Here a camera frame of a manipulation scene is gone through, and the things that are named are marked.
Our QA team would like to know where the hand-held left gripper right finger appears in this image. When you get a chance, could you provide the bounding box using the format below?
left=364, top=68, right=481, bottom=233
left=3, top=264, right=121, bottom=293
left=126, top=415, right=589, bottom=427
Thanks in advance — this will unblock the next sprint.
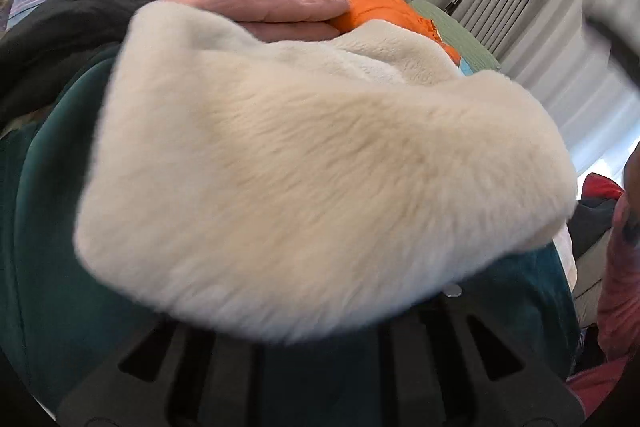
left=379, top=284, right=585, bottom=427

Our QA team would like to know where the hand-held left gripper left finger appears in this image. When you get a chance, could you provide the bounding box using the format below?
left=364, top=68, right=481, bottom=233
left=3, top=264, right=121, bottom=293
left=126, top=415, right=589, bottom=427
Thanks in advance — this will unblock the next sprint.
left=56, top=324, right=262, bottom=427

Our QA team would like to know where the cream fleece garment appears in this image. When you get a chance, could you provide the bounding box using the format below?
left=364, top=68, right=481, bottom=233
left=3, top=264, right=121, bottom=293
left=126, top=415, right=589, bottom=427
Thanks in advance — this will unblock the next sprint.
left=72, top=0, right=581, bottom=345

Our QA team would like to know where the dark green sweater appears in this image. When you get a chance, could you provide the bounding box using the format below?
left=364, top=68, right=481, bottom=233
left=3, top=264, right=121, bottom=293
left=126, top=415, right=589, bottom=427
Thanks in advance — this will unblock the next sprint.
left=0, top=44, right=583, bottom=427

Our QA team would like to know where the dark grey cloth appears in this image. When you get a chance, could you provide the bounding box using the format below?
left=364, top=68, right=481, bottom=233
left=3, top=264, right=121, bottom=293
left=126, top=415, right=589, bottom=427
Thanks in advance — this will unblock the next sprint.
left=569, top=199, right=618, bottom=259

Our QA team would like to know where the pink printed cloth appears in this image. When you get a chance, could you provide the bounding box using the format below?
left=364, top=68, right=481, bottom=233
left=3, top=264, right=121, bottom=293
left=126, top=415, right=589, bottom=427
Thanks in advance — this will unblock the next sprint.
left=597, top=194, right=640, bottom=363

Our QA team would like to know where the red cloth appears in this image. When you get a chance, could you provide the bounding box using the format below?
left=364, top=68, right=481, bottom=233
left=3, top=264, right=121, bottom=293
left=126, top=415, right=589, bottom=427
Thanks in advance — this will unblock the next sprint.
left=580, top=173, right=626, bottom=204

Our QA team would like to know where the orange puffer jacket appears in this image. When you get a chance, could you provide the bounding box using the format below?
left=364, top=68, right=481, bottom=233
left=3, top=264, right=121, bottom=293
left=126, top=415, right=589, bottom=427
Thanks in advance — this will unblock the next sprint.
left=306, top=0, right=462, bottom=62

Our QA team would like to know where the black jacket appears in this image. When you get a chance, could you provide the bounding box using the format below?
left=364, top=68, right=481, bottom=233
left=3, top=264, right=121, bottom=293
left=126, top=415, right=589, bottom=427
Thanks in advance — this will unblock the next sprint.
left=0, top=0, right=162, bottom=132

